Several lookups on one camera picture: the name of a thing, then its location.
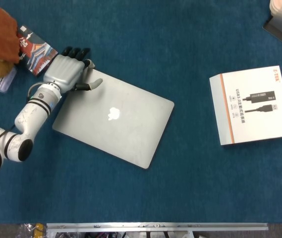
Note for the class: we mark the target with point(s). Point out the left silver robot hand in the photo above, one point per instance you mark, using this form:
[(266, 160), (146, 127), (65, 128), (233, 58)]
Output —
[(64, 72)]

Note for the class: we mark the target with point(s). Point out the silver laptop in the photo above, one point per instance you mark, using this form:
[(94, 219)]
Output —
[(130, 124)]

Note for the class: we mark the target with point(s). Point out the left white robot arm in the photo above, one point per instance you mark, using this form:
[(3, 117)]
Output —
[(29, 114)]

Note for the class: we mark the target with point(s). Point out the colourful printed card box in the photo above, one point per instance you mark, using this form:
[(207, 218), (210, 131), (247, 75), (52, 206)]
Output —
[(36, 54)]

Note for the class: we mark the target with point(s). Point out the clear plastic labelled case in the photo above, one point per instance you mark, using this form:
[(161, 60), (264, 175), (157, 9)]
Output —
[(0, 85)]

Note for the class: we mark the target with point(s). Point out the teal felt table mat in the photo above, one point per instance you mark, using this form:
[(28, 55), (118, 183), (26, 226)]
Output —
[(155, 37)]

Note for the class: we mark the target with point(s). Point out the crinkled clear plastic bag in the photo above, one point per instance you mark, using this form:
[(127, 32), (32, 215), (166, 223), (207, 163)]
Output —
[(24, 230)]

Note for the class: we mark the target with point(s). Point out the white stacked plastic containers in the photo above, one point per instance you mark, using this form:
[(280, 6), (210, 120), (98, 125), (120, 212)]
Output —
[(277, 5)]

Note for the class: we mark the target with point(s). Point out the aluminium frame rail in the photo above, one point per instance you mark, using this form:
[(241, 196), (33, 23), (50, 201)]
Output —
[(155, 226)]

